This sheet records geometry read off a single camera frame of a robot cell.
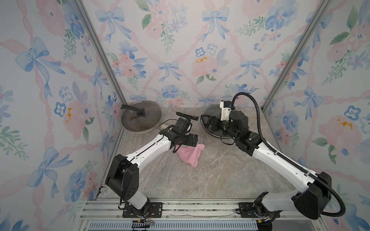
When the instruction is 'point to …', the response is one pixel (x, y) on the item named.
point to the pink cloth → (191, 154)
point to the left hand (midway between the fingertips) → (192, 138)
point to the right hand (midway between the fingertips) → (208, 116)
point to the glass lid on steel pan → (140, 116)
